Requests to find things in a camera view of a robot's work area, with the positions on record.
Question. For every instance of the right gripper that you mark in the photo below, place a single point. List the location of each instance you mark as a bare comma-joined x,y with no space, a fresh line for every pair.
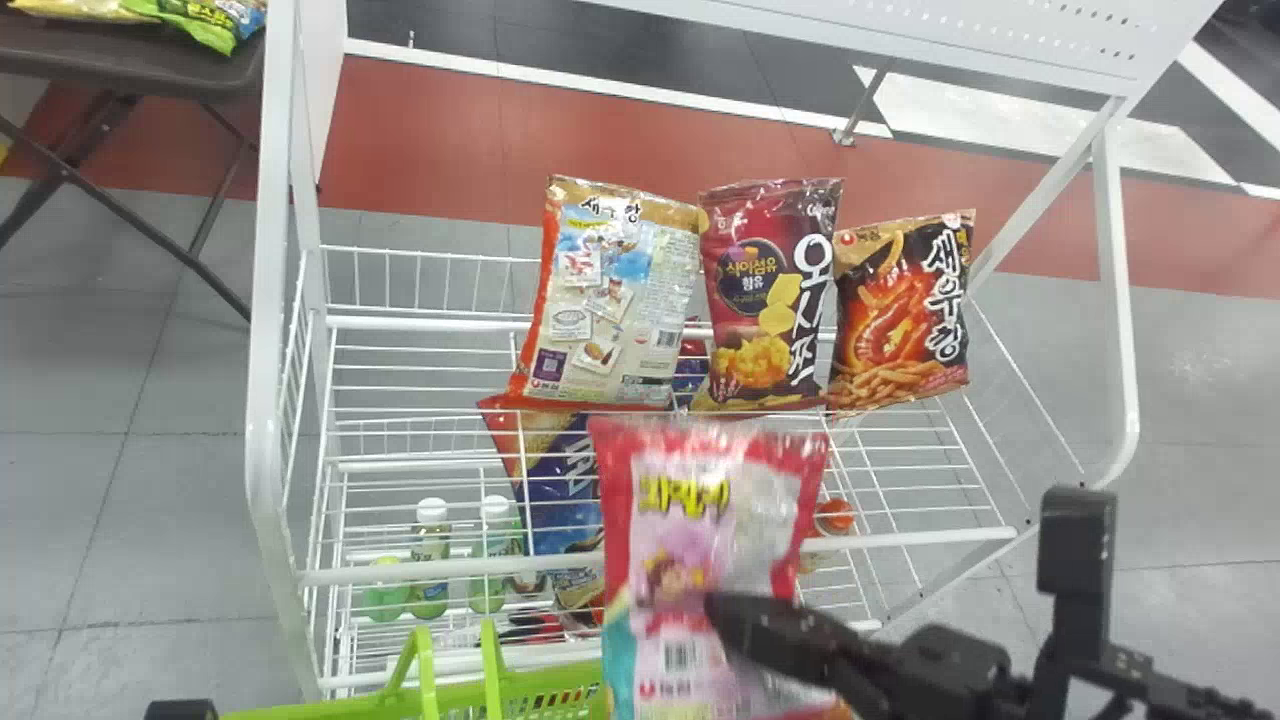
950,675

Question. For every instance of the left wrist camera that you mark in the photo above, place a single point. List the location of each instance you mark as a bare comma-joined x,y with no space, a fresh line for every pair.
180,710

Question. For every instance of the green snack packet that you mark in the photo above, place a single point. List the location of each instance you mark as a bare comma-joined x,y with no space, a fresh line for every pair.
205,20

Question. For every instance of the dark side table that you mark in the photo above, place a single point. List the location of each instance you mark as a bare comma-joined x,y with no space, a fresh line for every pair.
120,65

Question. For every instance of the green bottle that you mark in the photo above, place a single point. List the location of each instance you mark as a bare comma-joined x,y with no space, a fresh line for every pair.
385,595
494,540
431,545

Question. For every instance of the blue snack packet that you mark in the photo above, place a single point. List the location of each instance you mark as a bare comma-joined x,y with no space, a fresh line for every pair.
560,490

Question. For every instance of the maroon snack packet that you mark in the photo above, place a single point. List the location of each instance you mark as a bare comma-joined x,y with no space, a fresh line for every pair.
770,290

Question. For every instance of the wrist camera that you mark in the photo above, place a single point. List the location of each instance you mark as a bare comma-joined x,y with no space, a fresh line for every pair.
180,710
1076,540

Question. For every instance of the green basket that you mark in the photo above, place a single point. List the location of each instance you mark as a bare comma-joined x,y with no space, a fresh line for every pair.
500,700

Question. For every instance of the orange bottle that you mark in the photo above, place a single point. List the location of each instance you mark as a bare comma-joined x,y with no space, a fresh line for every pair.
835,516

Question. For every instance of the beige orange snack packet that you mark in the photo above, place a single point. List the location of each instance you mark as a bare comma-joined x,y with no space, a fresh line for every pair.
610,300

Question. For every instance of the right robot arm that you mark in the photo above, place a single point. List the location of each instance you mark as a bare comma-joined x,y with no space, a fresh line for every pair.
1180,695

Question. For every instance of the yellow snack packet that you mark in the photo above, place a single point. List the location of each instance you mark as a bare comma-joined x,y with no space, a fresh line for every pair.
70,8

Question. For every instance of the black orange snack packet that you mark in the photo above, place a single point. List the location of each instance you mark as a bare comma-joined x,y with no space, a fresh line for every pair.
900,320

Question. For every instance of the red pink snack packet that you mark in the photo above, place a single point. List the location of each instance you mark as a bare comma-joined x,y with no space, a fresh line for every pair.
700,500

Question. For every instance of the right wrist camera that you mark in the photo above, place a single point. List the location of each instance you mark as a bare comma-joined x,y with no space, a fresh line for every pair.
1076,540

